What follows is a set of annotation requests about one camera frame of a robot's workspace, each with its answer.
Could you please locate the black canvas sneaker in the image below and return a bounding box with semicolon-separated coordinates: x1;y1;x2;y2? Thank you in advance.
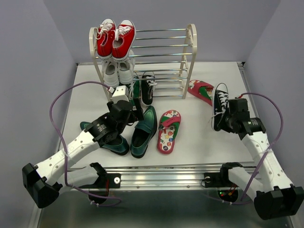
211;83;228;131
141;72;157;106

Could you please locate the pink patterned flip-flop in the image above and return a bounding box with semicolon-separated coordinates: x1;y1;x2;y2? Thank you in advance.
188;80;214;106
157;110;181;154

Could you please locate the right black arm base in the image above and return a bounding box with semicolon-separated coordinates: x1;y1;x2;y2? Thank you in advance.
201;172;238;203

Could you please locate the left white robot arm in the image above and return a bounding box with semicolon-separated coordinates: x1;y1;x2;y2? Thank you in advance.
22;98;143;209

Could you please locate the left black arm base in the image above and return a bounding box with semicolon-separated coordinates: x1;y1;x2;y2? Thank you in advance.
79;173;121;207

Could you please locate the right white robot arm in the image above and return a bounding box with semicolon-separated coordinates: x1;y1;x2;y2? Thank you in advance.
218;98;304;220

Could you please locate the cream metal shoe rack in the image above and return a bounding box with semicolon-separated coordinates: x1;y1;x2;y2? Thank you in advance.
88;23;198;103

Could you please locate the right green leather loafer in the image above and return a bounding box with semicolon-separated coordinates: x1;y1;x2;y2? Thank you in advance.
130;105;157;159

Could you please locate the green leather loafer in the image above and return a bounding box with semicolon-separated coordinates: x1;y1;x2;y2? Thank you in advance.
130;105;157;159
73;120;130;156

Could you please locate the right green canvas sneaker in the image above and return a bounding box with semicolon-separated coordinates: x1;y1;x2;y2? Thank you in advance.
127;76;140;106

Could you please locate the left green leather loafer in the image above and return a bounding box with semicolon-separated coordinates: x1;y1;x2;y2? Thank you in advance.
73;120;130;156

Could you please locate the right white sneaker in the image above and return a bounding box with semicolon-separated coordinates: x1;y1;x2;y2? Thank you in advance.
118;57;135;85

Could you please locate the white sneaker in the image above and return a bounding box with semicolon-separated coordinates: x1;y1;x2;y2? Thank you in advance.
102;58;119;88
118;57;135;85

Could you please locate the left white sneaker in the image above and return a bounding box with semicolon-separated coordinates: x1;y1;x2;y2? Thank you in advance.
102;58;119;88

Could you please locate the right red canvas sneaker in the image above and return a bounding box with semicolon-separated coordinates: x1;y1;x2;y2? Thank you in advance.
112;19;136;62

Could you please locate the red canvas sneaker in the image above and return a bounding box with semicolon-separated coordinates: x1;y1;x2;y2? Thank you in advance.
112;19;136;62
96;19;116;59

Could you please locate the left red canvas sneaker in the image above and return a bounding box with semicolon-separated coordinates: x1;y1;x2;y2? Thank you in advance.
96;19;116;59

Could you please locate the aluminium mounting rail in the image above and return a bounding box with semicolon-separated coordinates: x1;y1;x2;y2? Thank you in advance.
66;163;264;190

